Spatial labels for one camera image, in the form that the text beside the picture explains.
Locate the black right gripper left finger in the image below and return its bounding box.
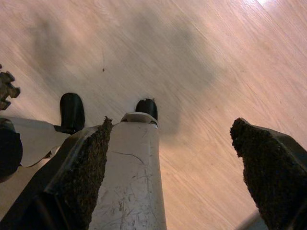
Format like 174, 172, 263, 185
0, 116, 113, 230

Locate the silver robot right leg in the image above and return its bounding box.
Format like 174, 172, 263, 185
90, 112, 167, 230

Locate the silver robot leg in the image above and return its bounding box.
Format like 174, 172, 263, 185
90, 112, 167, 230
0, 116, 71, 168

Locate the black robot right foot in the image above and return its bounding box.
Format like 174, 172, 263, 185
135, 97, 159, 122

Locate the silver robot left leg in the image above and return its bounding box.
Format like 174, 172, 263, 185
0, 116, 71, 168

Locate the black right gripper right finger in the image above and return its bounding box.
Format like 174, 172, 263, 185
230, 117, 307, 230

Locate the black robot leg joint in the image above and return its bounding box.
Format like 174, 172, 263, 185
0, 119, 24, 184

